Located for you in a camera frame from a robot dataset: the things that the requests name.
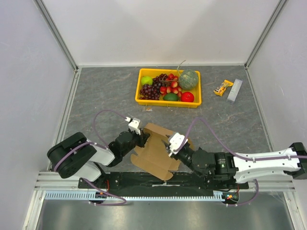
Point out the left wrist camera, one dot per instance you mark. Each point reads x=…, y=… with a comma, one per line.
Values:
x=134, y=125

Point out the grey slim box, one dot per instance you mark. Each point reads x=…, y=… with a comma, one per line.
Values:
x=234, y=91

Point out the brown cardboard box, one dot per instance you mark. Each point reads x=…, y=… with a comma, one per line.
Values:
x=153, y=157

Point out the purple grape bunch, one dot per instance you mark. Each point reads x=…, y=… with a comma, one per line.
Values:
x=150, y=92

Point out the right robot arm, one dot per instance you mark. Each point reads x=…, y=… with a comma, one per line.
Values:
x=224, y=170

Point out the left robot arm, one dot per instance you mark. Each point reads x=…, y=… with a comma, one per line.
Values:
x=79, y=156

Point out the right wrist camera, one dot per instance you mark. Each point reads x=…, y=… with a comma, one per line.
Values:
x=176, y=142

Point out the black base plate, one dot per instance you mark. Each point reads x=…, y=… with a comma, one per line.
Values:
x=181, y=184

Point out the green netted melon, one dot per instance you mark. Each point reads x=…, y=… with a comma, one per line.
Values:
x=188, y=79

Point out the yellow candy bar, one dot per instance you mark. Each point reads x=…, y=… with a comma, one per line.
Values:
x=222, y=87

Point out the slotted cable duct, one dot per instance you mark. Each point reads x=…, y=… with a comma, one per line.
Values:
x=96, y=196

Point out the aluminium frame post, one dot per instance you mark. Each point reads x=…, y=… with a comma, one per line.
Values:
x=56, y=33
x=265, y=32

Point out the left aluminium frame post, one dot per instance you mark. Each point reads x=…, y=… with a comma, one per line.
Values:
x=56, y=33

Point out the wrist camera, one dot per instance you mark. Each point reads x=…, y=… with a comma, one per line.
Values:
x=134, y=125
x=176, y=142

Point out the red strawberry cluster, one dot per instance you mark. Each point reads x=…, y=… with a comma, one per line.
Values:
x=169, y=84

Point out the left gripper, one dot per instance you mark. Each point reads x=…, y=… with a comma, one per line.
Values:
x=143, y=137

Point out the right aluminium frame post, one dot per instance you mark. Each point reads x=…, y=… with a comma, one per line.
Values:
x=265, y=32

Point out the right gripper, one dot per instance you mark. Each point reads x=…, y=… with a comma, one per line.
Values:
x=176, y=155

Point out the green apple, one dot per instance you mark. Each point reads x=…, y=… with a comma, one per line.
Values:
x=146, y=80

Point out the green avocado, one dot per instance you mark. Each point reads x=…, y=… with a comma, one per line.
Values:
x=171, y=97

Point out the red tomato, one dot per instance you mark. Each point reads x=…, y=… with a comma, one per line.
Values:
x=187, y=97

